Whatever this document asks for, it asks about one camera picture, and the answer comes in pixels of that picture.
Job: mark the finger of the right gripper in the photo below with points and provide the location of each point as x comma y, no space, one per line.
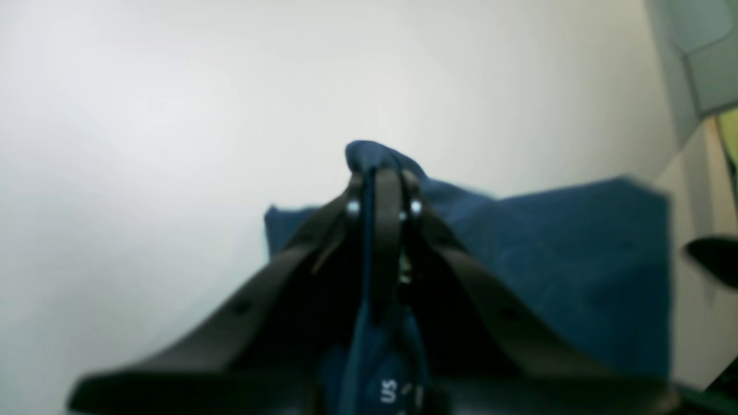
717,255

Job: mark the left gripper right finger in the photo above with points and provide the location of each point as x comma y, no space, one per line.
415,257

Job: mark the dark blue T-shirt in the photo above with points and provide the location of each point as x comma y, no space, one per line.
591,262

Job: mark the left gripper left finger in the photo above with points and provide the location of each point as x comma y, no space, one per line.
258,352

